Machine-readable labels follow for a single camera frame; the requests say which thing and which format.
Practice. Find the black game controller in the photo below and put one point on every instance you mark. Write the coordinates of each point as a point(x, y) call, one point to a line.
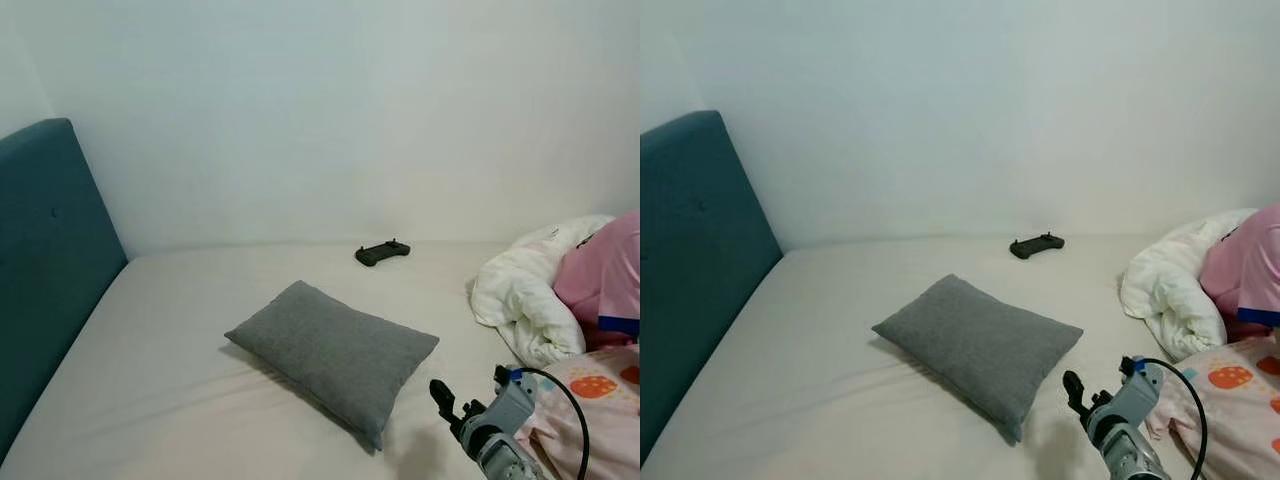
point(382, 254)
point(1036, 246)

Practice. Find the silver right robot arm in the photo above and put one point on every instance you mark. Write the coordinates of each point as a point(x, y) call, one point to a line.
point(505, 455)
point(1132, 450)

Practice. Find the white rumpled duvet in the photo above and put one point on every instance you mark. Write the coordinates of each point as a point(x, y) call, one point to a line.
point(1165, 290)
point(520, 295)

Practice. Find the white bed mattress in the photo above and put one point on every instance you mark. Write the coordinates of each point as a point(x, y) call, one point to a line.
point(160, 400)
point(820, 400)

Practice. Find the grey rectangular pillow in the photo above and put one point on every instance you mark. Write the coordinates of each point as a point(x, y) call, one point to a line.
point(335, 355)
point(985, 350)

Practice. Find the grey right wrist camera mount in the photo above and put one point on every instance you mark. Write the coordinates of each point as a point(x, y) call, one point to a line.
point(1140, 392)
point(512, 402)

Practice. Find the pink quilt with orange print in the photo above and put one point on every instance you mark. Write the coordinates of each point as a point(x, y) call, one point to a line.
point(1240, 420)
point(600, 420)

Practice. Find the pink blanket with blue stripe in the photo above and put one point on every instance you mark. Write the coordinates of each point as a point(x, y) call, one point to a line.
point(1250, 270)
point(605, 275)

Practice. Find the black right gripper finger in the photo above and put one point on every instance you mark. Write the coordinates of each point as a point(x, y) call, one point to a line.
point(442, 395)
point(1074, 388)

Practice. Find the teal upholstered headboard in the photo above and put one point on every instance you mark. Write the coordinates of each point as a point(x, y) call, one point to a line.
point(705, 260)
point(50, 260)

